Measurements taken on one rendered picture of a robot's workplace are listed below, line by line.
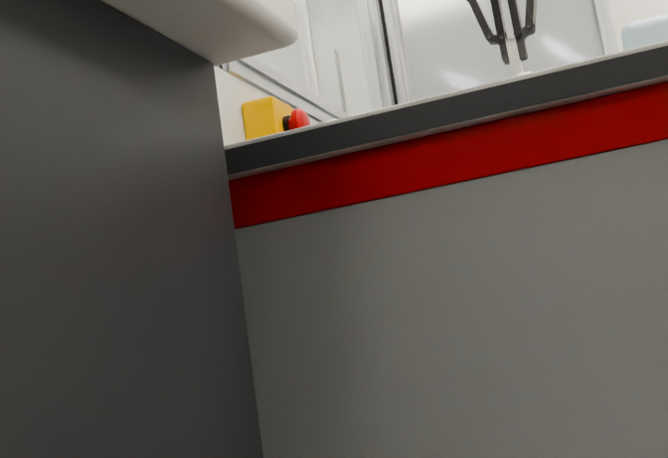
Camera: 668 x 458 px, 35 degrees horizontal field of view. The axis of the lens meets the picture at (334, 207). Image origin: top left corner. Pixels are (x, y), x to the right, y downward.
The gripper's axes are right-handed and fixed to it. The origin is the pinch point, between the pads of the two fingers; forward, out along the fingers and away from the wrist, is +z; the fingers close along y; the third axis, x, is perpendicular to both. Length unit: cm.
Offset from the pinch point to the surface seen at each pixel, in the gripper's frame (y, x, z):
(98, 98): 12, 103, 26
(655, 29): -21, 68, 20
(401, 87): 30, -45, -14
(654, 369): -16, 74, 48
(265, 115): 26.5, 39.1, 10.4
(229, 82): 30, 42, 6
